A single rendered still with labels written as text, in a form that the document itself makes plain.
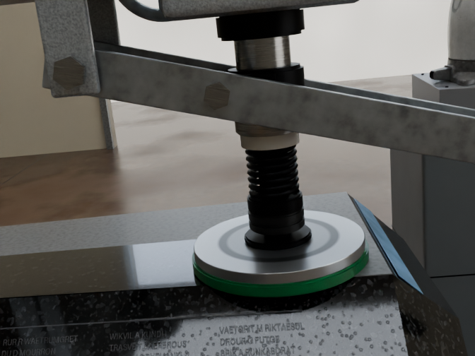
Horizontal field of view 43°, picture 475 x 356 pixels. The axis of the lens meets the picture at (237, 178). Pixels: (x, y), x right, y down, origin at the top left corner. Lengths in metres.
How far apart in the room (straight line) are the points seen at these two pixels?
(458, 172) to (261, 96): 0.99
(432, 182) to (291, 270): 0.94
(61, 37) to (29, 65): 5.32
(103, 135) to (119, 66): 5.20
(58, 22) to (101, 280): 0.32
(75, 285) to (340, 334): 0.32
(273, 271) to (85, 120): 5.26
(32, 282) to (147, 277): 0.15
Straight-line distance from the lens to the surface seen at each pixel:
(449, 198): 1.59
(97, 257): 0.85
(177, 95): 0.65
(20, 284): 0.81
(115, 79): 0.66
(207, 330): 0.70
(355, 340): 0.69
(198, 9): 0.60
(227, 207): 0.98
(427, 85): 1.70
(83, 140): 5.91
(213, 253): 0.73
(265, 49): 0.67
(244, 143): 0.70
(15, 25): 5.98
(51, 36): 0.64
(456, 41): 1.69
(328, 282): 0.68
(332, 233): 0.76
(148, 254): 0.83
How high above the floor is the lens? 1.10
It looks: 15 degrees down
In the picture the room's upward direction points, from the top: 6 degrees counter-clockwise
